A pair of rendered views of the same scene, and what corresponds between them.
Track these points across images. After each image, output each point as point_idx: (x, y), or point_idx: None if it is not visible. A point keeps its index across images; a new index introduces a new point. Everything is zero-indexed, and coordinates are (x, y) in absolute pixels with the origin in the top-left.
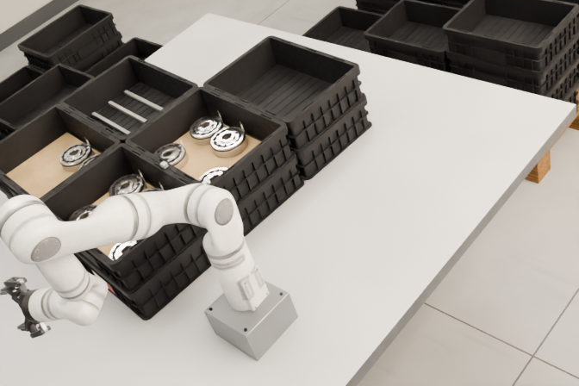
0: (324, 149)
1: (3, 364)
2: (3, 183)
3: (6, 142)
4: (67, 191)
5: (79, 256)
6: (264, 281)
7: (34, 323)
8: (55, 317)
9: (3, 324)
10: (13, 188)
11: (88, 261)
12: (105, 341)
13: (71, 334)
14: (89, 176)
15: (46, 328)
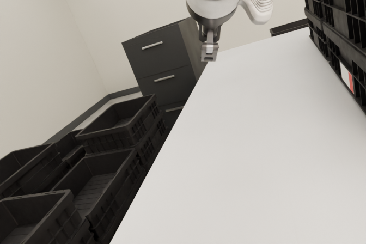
0: None
1: (207, 111)
2: None
3: None
4: None
5: (333, 37)
6: None
7: (203, 31)
8: None
9: (235, 90)
10: None
11: (339, 36)
12: (302, 135)
13: (274, 114)
14: None
15: (211, 43)
